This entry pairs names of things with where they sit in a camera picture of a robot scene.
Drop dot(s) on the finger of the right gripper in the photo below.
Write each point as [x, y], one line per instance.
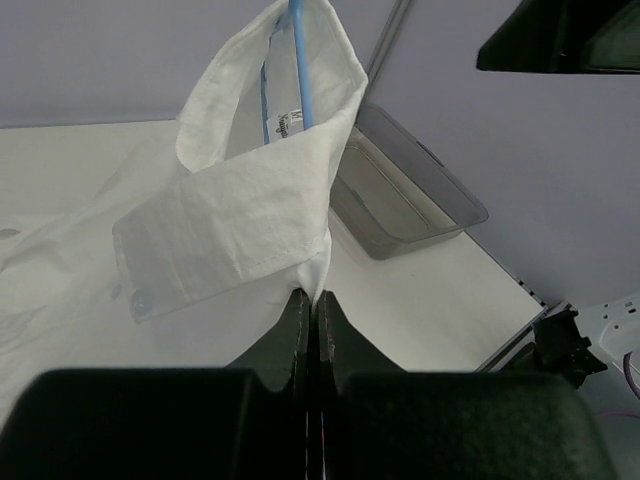
[565, 37]

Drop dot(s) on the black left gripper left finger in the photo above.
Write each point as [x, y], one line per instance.
[247, 420]

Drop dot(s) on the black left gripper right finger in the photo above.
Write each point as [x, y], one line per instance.
[382, 422]

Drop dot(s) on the white shirt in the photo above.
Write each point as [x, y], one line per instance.
[190, 250]

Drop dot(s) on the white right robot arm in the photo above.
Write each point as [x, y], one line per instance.
[553, 158]

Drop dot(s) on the grey plastic bin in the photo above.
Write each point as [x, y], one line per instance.
[393, 195]

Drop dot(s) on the blue wire hanger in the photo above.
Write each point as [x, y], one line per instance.
[285, 86]

